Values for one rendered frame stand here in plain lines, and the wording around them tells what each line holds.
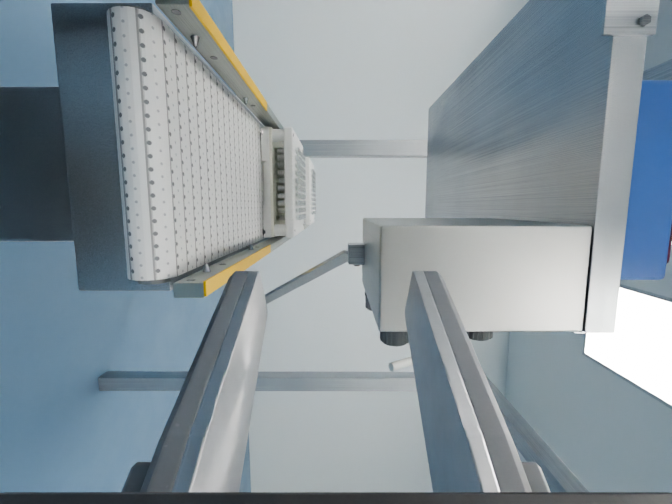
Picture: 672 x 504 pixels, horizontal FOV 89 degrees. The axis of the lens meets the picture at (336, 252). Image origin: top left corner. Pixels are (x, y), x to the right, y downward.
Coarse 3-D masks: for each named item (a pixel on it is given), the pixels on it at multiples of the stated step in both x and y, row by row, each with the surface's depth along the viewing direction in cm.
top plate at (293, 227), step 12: (288, 132) 75; (288, 144) 76; (300, 144) 92; (288, 156) 76; (288, 168) 76; (288, 180) 77; (288, 192) 77; (288, 204) 78; (288, 216) 78; (288, 228) 78; (300, 228) 92
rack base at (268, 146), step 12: (264, 132) 75; (264, 144) 76; (276, 144) 82; (264, 156) 76; (264, 168) 78; (276, 168) 82; (264, 180) 78; (264, 192) 79; (276, 192) 82; (264, 204) 79; (264, 216) 78; (264, 228) 78
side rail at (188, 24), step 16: (160, 0) 31; (176, 0) 31; (176, 16) 33; (192, 16) 33; (192, 32) 36; (208, 48) 40; (224, 64) 44; (224, 80) 50; (240, 80) 50; (240, 96) 57; (256, 112) 67; (272, 112) 71
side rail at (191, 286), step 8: (304, 224) 151; (272, 240) 78; (280, 240) 81; (248, 248) 63; (256, 248) 63; (272, 248) 71; (232, 256) 53; (240, 256) 53; (216, 264) 46; (224, 264) 45; (232, 264) 46; (200, 272) 40; (208, 272) 40; (216, 272) 40; (184, 280) 36; (192, 280) 35; (200, 280) 36; (176, 288) 35; (184, 288) 35; (192, 288) 35; (200, 288) 35; (176, 296) 35; (184, 296) 35; (192, 296) 35; (200, 296) 35
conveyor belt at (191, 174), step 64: (128, 64) 32; (192, 64) 40; (128, 128) 32; (192, 128) 40; (256, 128) 72; (128, 192) 33; (192, 192) 40; (256, 192) 72; (128, 256) 34; (192, 256) 40
